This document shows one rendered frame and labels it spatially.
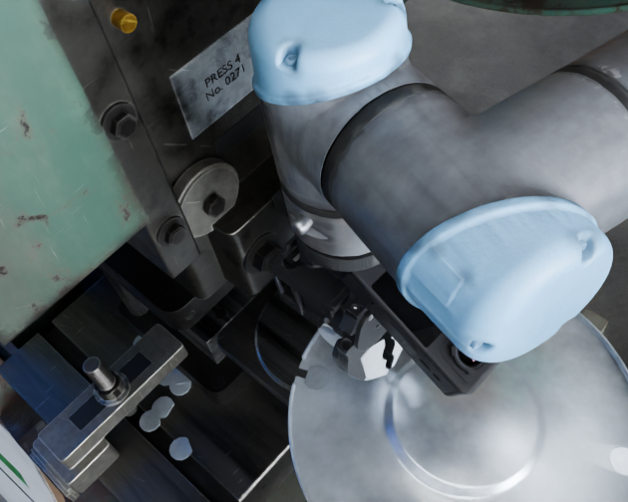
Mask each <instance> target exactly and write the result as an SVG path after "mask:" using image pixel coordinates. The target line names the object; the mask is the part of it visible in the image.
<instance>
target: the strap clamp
mask: <svg viewBox="0 0 628 502"><path fill-rule="evenodd" d="M186 357H187V351H186V349H185V347H184V345H183V344H182V342H181V341H179V340H178V339H177V338H176V337H175V336H174V335H172V334H171V333H170V332H169V331H168V330H166V329H165V328H164V327H163V326H162V325H160V324H156V325H155V326H153V327H152V328H151V329H150V330H149V331H148V332H147V333H146V334H145V335H144V336H143V337H142V338H140V339H139V340H138V341H137V342H136V343H135V344H134V345H133V346H132V347H131V348H130V349H129V350H128V351H127V352H125V353H124V354H123V355H122V356H121V357H120V358H119V359H118V360H117V361H116V362H115V363H114V364H113V365H111V366H110V367H109V368H107V367H106V366H105V364H104V363H103V362H102V361H101V359H99V358H98V357H90V358H88V359H86V360H85V361H84V364H83V371H84V373H85V374H86V375H87V376H88V377H89V379H90V380H91V381H92V382H93V383H92V384H91V385H90V386H89V387H88V388H87V389H86V390H85V391H83V392H82V393H81V394H80V395H79V396H78V397H77V398H76V399H75V400H74V401H73V402H72V403H71V404H70V405H68V406H67V407H66V408H65V409H64V410H63V411H62V412H61V413H60V414H59V415H58V416H57V417H56V418H54V419H53V420H52V421H51V422H50V423H49V424H48V425H47V426H46V427H45V428H44V429H43V430H42V431H40V433H39V434H38V438H37V439H36V440H35V441H34V442H33V448H32V449H31V451H32V453H31V454H30V456H31V457H32V458H33V459H34V461H35V462H36V463H37V464H38V465H39V466H40V467H41V468H42V470H43V471H44V472H45V473H46V474H47V475H48V476H49V477H50V479H51V480H52V481H53V482H54V483H55V484H56V485H57V486H58V488H59V489H60V490H61V491H62V492H63V493H64V494H65V496H66V497H68V498H69V499H71V500H72V501H75V500H76V499H77V498H78V497H79V496H80V494H79V493H83V492H84V491H85V490H86V489H87V488H88V487H89V486H90V485H91V484H92V483H93V482H94V481H95V480H96V479H97V478H98V477H99V476H100V475H101V474H102V473H103V472H104V471H105V470H106V469H107V468H108V467H109V466H110V465H111V464H112V463H113V462H114V461H115V460H116V459H117V458H118V457H119V455H120V454H119V452H118V451H117V450H116V449H115V448H114V447H113V446H112V445H111V444H110V443H109V442H108V441H107V440H106V439H105V436H106V435H107V434H108V433H109V432H110V431H111V430H112V429H113V428H114V427H115V426H116V425H117V424H118V423H119V422H120V421H121V420H122V419H123V418H124V417H125V416H132V415H133V414H135V413H136V411H137V404H138V403H139V402H141V401H142V400H143V399H144V398H145V397H146V396H147V395H148V394H149V393H150V392H151V391H152V390H153V389H154V388H155V387H156V386H157V385H158V384H159V383H160V382H161V381H162V380H163V379H164V378H165V377H166V376H167V375H168V374H169V373H170V372H171V371H172V370H173V369H174V368H176V367H177V366H178V365H179V364H180V363H181V362H182V361H183V360H184V359H185V358H186Z"/></svg>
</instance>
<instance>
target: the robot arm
mask: <svg viewBox="0 0 628 502"><path fill-rule="evenodd" d="M248 45H249V50H250V56H251V61H252V67H253V72H254V74H253V77H252V87H253V90H254V93H255V95H256V96H257V97H258V98H259V101H260V105H261V109H262V113H263V117H264V121H265V125H266V129H267V133H268V137H269V141H270V145H271V149H272V153H273V157H274V161H275V165H276V169H277V173H278V177H279V180H280V184H281V187H282V188H280V189H279V190H278V191H277V192H276V193H275V194H274V195H273V196H272V198H273V201H274V205H275V209H277V210H278V211H280V212H281V213H283V214H284V215H286V216H287V217H289V220H290V224H291V227H292V229H293V231H294V233H295V235H294V236H293V237H292V238H291V239H290V240H289V241H288V242H287V243H286V244H285V248H284V249H283V250H282V251H281V252H280V253H279V254H278V255H277V256H276V257H275V258H274V259H273V260H272V261H271V262H270V263H269V264H270V267H271V271H272V274H273V277H274V280H275V284H276V287H277V290H278V294H279V297H280V300H281V301H282V302H284V303H285V304H286V305H288V306H289V307H290V308H292V309H293V310H295V311H296V312H297V313H299V314H300V315H301V316H303V317H305V318H306V319H307V320H309V321H310V322H311V323H313V324H314V325H315V326H317V327H318V330H319V333H320V334H321V336H322V337H323V338H324V339H325V340H326V341H327V342H328V343H329V344H330V345H332V346H333V347H334V349H333V352H332V357H333V360H334V362H335V364H336V365H337V366H338V367H339V368H340V369H342V370H343V371H344V372H346V373H347V374H348V375H349V376H351V377H354V378H357V379H360V380H369V379H373V378H377V377H382V376H385V375H386V374H387V373H388V371H389V369H390V368H392V367H393V366H394V365H395V363H396V361H397V359H398V357H399V355H400V353H401V351H402V349H404V351H405V352H406V353H407V354H408V355H409V356H410V357H411V358H412V359H413V360H414V362H415V363H416V364H417V365H418V366H419V367H420V368H421V369H422V370H423V372H424V373H425V374H426V375H427V376H428V377H429V378H430V379H431V380H432V381H433V383H434V384H435V385H436V386H437V387H438V388H439V389H440V390H441V391H442V393H443V394H445V395H447V396H458V395H464V394H471V393H474V392H475V391H476V390H477V389H478V387H479V386H480V385H481V384H482V383H483V382H484V380H485V379H486V378H487V377H488V376H489V375H490V374H491V372H492V371H493V370H494V369H495V368H496V367H497V366H498V364H499V363H500V362H503V361H508V360H511V359H514V358H516V357H519V356H521V355H523V354H525V353H527V352H529V351H531V350H532V349H534V348H536V347H537V346H539V345H540V344H542V343H543V342H545V341H546V340H548V339H549V338H550V337H552V336H553V335H554V334H556V333H557V331H558V330H559V328H560V327H561V326H562V325H563V324H564V323H566V322H567V321H568V320H570V319H572V318H574V317H575V316H576V315H577V314H578V313H579V312H580V311H581V310H582V309H583V308H584V307H585V306H586V305H587V304H588V303H589V301H590V300H591V299H592V298H593V297H594V295H595V294H596V293H597V291H598V290H599V289H600V287H601V286H602V284H603V282H604V281H605V279H606V277H607V275H608V273H609V271H610V268H611V264H612V259H613V251H612V246H611V243H610V241H609V239H608V238H607V237H606V235H605V234H604V233H606V232H607V231H609V230H610V229H612V228H613V227H615V226H616V225H618V224H620V223H621V222H623V221H624V220H626V219H627V218H628V30H627V31H625V32H623V33H622V34H620V35H618V36H617V37H615V38H613V39H611V40H610V41H608V42H606V43H604V44H603V45H601V46H599V47H597V48H596V49H594V50H592V51H591V52H589V53H587V54H585V55H584V56H582V57H580V58H578V59H577V60H575V61H573V62H571V63H570V64H568V65H566V66H565V67H563V68H560V69H559V70H556V71H555V72H553V73H552V74H550V75H548V76H546V77H544V78H542V79H541V80H539V81H537V82H535V83H533V84H532V85H530V86H528V87H526V88H524V89H523V90H521V91H519V92H517V93H515V94H514V95H512V96H510V97H508V98H507V99H505V100H503V101H501V102H499V103H498V104H496V105H494V106H492V107H490V108H489V109H487V110H486V111H484V112H482V113H480V114H479V115H476V116H472V115H470V114H469V113H468V112H467V111H466V110H464V109H463V108H462V107H461V106H460V105H459V104H458V103H456V102H455V101H454V100H453V99H452V98H450V97H449V96H448V95H447V94H446V93H445V92H444V91H442V90H441V89H440V88H438V87H437V86H436V85H435V84H434V83H433V82H432V81H431V80H429V79H428V78H427V77H426V76H425V75H424V74H422V73H421V72H420V71H419V70H418V69H417V68H416V67H415V66H414V65H413V64H412V62H411V60H410V58H409V54H410V52H411V49H412V35H411V33H410V31H409V30H408V27H407V14H406V9H405V6H404V3H403V1H402V0H261V1H260V2H259V4H258V5H257V7H256V8H255V10H254V12H253V14H252V16H251V18H250V22H249V26H248ZM296 245H297V247H296V248H295V249H294V250H293V251H292V252H290V251H291V250H292V249H293V248H294V247H295V246H296ZM289 252H290V253H289ZM288 253H289V254H288ZM287 254H288V255H287ZM286 255H287V256H286ZM282 262H283V263H284V266H285V268H284V267H283V266H282ZM281 280H282V281H283V282H284V283H286V284H287V285H288V286H290V288H291V292H292V294H294V297H295V300H294V299H293V298H291V297H290V296H288V295H287V294H286V293H284V290H283V286H282V283H281ZM324 323H326V324H328V325H329V326H330V327H332V328H333V330H332V329H330V328H327V327H325V326H322V325H323V324H324Z"/></svg>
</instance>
